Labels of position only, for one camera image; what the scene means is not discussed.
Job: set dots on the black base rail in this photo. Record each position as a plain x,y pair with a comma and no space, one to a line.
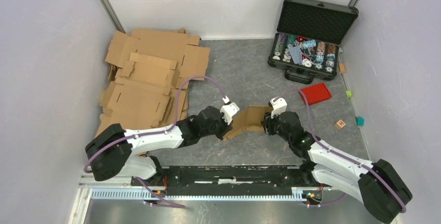
240,180

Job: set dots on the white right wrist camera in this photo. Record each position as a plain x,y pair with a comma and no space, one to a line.
278,105

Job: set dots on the small orange wooden block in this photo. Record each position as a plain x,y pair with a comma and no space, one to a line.
342,68

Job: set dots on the wooden letter cube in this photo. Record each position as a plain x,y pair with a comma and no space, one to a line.
340,124

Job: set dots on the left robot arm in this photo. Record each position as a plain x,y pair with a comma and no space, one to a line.
118,151

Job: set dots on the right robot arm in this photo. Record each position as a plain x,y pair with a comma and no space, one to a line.
376,185

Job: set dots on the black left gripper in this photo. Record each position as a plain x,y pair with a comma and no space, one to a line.
227,128

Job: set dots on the stack of flat cardboard boxes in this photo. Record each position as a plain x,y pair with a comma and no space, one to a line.
149,77

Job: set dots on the brown cardboard box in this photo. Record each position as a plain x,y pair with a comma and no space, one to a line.
248,120

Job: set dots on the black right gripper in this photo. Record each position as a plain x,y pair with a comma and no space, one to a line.
267,122

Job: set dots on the red flat box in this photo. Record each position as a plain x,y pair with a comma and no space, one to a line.
315,94

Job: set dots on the teal cube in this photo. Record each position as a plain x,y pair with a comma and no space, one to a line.
360,121

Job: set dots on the black poker chip case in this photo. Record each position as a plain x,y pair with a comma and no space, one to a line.
308,34

